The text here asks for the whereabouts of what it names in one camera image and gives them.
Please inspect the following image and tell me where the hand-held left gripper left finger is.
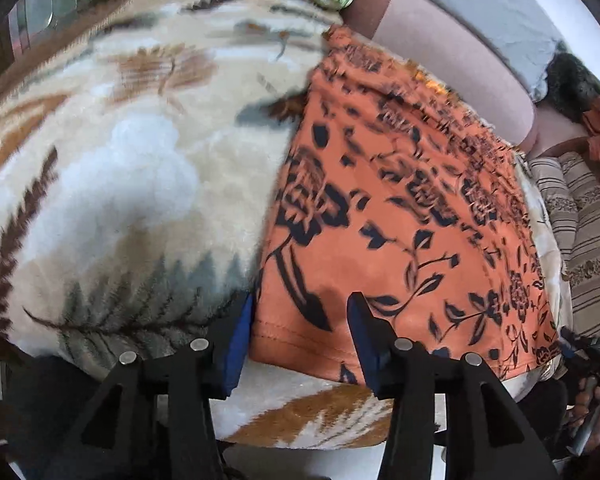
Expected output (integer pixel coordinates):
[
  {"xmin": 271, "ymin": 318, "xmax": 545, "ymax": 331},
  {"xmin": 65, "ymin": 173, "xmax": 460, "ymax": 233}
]
[{"xmin": 40, "ymin": 292, "xmax": 256, "ymax": 480}]

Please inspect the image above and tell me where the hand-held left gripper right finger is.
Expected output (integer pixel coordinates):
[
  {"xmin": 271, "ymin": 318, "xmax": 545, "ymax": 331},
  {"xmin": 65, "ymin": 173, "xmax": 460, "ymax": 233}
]
[{"xmin": 346, "ymin": 292, "xmax": 556, "ymax": 480}]

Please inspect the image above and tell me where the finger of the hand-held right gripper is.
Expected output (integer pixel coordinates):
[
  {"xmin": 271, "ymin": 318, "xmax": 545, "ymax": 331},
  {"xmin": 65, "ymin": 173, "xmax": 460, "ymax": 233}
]
[{"xmin": 559, "ymin": 329, "xmax": 592, "ymax": 362}]

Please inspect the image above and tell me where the orange black floral garment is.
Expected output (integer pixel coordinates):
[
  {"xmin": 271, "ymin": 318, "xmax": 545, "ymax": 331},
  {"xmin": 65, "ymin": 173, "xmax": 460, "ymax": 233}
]
[{"xmin": 249, "ymin": 25, "xmax": 563, "ymax": 385}]

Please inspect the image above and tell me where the beige striped cushion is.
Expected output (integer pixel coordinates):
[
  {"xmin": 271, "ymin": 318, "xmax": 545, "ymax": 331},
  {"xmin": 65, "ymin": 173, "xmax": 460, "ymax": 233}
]
[{"xmin": 527, "ymin": 152, "xmax": 600, "ymax": 337}]

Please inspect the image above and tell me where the beige leaf print blanket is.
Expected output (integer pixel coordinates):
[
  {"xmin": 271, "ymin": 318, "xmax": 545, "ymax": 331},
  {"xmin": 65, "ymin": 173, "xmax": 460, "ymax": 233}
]
[{"xmin": 0, "ymin": 0, "xmax": 576, "ymax": 448}]

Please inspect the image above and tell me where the dark furry cloth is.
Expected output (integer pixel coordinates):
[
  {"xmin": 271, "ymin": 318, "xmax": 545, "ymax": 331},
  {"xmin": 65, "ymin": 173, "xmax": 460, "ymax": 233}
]
[{"xmin": 545, "ymin": 52, "xmax": 600, "ymax": 123}]

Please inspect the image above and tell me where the pink brown bolster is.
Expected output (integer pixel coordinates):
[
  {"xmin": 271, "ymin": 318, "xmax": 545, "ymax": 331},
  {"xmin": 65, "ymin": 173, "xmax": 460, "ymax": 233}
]
[{"xmin": 340, "ymin": 0, "xmax": 540, "ymax": 155}]

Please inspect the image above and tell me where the window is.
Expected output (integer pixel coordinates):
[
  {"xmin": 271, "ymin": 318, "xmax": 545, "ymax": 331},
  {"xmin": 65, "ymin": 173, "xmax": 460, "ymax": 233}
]
[{"xmin": 7, "ymin": 0, "xmax": 98, "ymax": 56}]

